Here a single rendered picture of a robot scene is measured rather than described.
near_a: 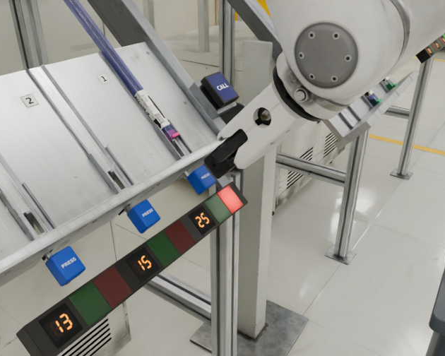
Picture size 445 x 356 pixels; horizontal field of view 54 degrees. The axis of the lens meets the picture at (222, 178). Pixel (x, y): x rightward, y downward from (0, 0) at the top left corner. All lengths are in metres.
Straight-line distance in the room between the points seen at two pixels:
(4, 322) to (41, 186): 0.47
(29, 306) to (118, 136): 0.47
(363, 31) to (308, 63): 0.04
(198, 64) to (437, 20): 1.34
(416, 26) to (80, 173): 0.37
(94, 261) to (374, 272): 0.96
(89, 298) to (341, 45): 0.34
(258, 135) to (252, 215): 0.59
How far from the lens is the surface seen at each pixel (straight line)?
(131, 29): 0.72
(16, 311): 0.93
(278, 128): 0.43
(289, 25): 0.33
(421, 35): 0.39
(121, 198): 0.50
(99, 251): 0.99
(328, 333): 1.35
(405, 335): 1.41
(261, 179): 0.96
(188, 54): 1.68
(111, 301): 0.49
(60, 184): 0.51
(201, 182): 0.58
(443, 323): 0.44
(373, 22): 0.32
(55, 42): 2.81
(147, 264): 0.52
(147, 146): 0.58
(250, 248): 1.08
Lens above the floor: 0.99
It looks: 29 degrees down
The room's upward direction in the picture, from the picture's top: straight up
